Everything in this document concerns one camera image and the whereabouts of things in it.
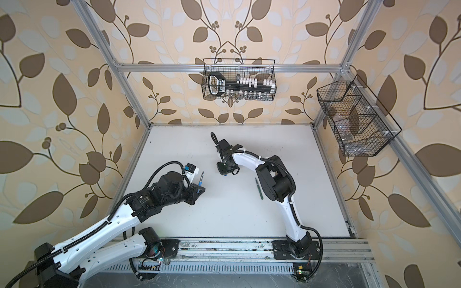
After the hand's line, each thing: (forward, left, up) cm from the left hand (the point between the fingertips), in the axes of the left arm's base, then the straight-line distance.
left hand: (205, 188), depth 74 cm
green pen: (+7, -24, -17) cm, 31 cm away
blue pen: (+2, +2, +2) cm, 3 cm away
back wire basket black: (+43, -14, +16) cm, 48 cm away
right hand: (+18, -5, -17) cm, 25 cm away
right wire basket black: (+23, -64, +18) cm, 70 cm away
